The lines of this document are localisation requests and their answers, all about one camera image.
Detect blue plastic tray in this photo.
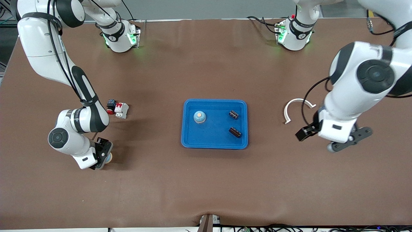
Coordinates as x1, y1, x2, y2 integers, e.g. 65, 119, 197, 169
181, 99, 248, 150

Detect white curved plastic clamp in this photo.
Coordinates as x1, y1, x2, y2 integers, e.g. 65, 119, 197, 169
283, 98, 317, 125

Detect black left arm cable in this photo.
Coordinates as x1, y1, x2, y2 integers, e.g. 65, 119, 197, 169
301, 9, 397, 127

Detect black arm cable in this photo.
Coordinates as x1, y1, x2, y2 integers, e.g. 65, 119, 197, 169
47, 0, 100, 140
301, 9, 397, 127

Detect white circuit breaker red switch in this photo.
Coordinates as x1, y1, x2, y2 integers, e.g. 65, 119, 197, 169
114, 102, 129, 120

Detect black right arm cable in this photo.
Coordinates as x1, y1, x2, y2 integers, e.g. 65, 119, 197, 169
47, 0, 100, 140

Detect black base cables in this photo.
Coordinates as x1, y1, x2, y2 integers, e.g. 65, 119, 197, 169
247, 15, 281, 35

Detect thin black base cable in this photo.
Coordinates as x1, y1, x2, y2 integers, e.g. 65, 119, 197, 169
122, 2, 136, 22

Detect grey metal bracket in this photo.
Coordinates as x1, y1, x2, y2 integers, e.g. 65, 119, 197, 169
197, 214, 221, 232

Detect aluminium frame corner post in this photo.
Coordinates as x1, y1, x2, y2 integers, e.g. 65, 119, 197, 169
0, 0, 19, 20

